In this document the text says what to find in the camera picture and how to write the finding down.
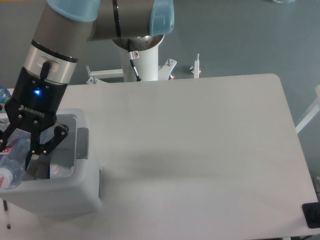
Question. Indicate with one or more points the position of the white paper in bin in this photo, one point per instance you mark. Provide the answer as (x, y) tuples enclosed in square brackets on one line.
[(42, 171)]

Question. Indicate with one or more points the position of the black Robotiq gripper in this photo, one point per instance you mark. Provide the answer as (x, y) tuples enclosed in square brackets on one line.
[(35, 100)]

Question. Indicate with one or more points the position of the white plastic wrapper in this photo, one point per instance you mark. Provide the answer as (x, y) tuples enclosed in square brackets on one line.
[(57, 171)]

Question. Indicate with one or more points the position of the black pen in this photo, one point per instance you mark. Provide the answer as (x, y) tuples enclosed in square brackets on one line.
[(7, 216)]

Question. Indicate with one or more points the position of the black clamp at table edge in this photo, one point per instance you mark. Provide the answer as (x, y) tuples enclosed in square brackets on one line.
[(311, 213)]

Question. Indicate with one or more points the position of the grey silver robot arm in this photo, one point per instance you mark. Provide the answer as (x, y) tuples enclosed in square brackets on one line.
[(61, 34)]

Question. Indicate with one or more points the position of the white frame leg right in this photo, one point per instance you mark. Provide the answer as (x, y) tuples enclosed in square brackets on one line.
[(309, 113)]

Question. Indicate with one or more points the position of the blue labelled drink bottle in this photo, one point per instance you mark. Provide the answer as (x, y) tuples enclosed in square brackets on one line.
[(5, 95)]

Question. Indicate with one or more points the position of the white trash can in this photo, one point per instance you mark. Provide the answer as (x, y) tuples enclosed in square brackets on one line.
[(76, 194)]

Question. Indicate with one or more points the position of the clear plastic water bottle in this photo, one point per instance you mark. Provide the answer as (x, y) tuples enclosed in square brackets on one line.
[(13, 160)]

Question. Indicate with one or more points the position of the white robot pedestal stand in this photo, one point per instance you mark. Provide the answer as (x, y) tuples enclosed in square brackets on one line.
[(139, 58)]

